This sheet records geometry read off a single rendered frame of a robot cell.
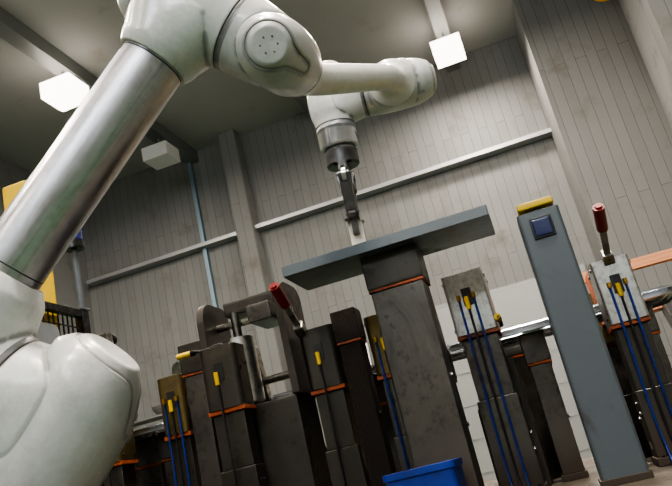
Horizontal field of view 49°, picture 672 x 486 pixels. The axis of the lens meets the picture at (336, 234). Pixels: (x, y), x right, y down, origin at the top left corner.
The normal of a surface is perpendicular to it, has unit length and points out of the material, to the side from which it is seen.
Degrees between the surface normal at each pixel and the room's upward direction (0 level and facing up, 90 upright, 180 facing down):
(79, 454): 123
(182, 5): 103
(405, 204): 90
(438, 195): 90
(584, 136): 90
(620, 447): 90
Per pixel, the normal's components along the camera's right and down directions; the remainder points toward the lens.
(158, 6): -0.06, -0.15
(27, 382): -0.02, -0.41
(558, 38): -0.29, -0.24
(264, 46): 0.02, 0.13
